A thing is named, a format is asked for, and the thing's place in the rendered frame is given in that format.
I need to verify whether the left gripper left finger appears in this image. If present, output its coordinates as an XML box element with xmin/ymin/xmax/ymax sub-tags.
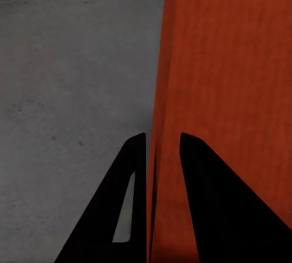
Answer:
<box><xmin>54</xmin><ymin>133</ymin><xmax>147</xmax><ymax>263</ymax></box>

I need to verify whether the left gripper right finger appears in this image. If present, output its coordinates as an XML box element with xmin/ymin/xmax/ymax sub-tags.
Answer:
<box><xmin>179</xmin><ymin>133</ymin><xmax>292</xmax><ymax>263</ymax></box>

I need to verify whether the storage box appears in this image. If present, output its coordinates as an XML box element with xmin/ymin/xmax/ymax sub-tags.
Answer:
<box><xmin>146</xmin><ymin>0</ymin><xmax>292</xmax><ymax>263</ymax></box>

